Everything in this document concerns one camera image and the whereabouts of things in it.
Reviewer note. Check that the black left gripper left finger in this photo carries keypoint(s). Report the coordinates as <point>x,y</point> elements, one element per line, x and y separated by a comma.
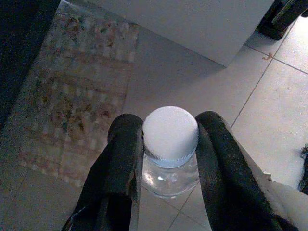
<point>115,173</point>

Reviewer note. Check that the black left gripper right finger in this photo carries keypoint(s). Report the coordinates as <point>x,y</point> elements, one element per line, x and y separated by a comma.
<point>226,173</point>

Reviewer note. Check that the clear bottle white cap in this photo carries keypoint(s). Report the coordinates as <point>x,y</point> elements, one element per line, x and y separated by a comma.
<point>170,134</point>

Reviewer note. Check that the white sheet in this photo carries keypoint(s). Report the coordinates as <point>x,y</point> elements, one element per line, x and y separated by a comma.
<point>288,204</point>

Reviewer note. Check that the black frayed cloth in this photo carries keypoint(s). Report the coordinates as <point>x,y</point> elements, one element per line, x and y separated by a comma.
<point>304,168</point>

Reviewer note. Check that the patterned mottled rug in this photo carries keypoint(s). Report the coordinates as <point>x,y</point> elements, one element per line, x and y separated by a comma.
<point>79,96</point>

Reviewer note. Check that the small orange scrap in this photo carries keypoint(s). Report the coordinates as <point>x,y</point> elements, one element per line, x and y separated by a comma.
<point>266,57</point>

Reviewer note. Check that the white cabinet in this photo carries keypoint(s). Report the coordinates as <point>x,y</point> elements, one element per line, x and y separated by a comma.
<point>192,24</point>

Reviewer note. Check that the black cabinet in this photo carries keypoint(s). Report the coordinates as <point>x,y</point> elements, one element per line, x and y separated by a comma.
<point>19,48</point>

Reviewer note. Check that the black bulky object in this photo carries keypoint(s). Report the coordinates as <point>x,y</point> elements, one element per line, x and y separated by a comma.
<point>276,21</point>

